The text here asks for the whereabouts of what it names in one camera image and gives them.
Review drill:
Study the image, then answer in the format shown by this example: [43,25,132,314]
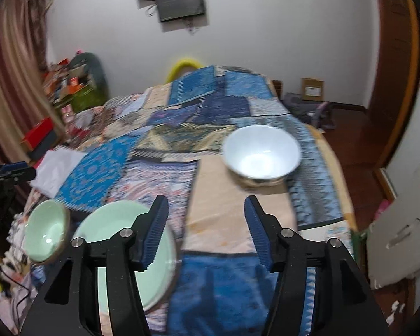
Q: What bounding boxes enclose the mint green plate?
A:
[74,196,177,312]

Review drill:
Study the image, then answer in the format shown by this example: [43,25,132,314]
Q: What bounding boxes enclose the mint green bowl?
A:
[24,199,70,264]

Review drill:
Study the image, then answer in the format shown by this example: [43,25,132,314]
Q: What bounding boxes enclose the red box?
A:
[20,117,54,153]

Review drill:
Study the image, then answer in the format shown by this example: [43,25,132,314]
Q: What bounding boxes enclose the white folded cloth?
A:
[30,146,86,199]

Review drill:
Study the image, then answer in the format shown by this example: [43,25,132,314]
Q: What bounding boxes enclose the striped curtain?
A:
[0,0,64,163]

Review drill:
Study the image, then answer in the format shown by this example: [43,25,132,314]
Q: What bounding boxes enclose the white bowl with brown spots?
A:
[221,124,303,183]

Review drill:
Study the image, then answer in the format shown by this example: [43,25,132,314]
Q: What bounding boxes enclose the patchwork blue tablecloth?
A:
[6,66,356,335]

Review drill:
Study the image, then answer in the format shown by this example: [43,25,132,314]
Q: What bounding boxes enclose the green chair with clutter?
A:
[43,51,108,115]

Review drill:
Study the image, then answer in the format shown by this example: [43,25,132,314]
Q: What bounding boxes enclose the white sticker-covered board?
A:
[367,166,420,290]

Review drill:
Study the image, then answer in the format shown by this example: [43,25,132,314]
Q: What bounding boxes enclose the cardboard box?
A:
[301,77,324,102]

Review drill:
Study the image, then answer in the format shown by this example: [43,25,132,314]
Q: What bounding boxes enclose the wooden door frame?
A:
[369,0,420,170]

